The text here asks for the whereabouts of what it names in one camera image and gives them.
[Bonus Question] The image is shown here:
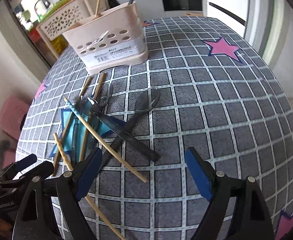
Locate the pink plastic stool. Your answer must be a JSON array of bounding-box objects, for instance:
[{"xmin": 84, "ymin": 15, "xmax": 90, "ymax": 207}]
[{"xmin": 0, "ymin": 96, "xmax": 29, "ymax": 168}]

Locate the blue tinted clear spoon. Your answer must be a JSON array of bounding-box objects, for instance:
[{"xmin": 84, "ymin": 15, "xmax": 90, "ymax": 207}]
[{"xmin": 71, "ymin": 95, "xmax": 84, "ymax": 166}]

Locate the grey checkered tablecloth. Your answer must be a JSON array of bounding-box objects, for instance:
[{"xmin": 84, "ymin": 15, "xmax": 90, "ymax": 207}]
[{"xmin": 15, "ymin": 16, "xmax": 293, "ymax": 240}]

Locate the pink utensil holder caddy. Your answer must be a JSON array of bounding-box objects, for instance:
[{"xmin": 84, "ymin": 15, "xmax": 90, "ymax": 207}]
[{"xmin": 63, "ymin": 2, "xmax": 148, "ymax": 75}]

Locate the small clear grey spoon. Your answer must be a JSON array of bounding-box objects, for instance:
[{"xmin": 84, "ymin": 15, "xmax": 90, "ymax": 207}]
[{"xmin": 98, "ymin": 83, "xmax": 113, "ymax": 108}]

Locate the green plastic basket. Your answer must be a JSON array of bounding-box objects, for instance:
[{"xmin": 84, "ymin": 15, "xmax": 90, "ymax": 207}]
[{"xmin": 39, "ymin": 0, "xmax": 73, "ymax": 22}]

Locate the beige perforated storage rack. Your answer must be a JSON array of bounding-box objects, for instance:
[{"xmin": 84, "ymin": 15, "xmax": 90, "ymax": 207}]
[{"xmin": 36, "ymin": 0, "xmax": 109, "ymax": 59}]

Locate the yellow patterned chopstick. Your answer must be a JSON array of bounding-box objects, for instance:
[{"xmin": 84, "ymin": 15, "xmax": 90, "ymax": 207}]
[{"xmin": 53, "ymin": 133, "xmax": 125, "ymax": 240}]

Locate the shiny dark plastic spoon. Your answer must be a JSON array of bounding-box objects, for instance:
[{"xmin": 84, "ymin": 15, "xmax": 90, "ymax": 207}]
[{"xmin": 80, "ymin": 97, "xmax": 160, "ymax": 161}]

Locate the plain bamboo chopstick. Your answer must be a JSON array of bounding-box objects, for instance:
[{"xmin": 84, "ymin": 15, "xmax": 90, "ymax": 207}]
[
  {"xmin": 52, "ymin": 75, "xmax": 94, "ymax": 177},
  {"xmin": 79, "ymin": 73, "xmax": 106, "ymax": 161}
]

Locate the blue patterned chopstick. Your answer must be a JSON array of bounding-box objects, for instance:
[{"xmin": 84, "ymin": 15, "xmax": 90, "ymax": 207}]
[{"xmin": 64, "ymin": 97, "xmax": 147, "ymax": 183}]

